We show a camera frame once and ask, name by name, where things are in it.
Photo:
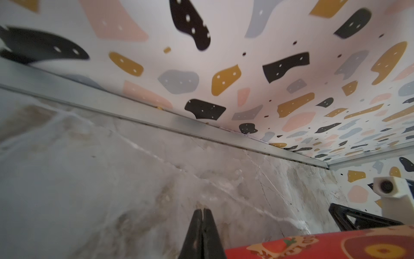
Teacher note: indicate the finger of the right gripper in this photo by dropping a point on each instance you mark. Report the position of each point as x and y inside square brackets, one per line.
[348, 219]

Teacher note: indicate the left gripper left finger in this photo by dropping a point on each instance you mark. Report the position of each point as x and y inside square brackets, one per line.
[192, 246]

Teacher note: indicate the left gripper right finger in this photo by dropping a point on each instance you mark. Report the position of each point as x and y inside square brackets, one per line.
[211, 247]

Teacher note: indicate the red paper bag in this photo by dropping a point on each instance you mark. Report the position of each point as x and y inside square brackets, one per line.
[396, 242]

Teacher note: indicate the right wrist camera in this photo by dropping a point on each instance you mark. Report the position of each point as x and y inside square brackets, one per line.
[396, 198]

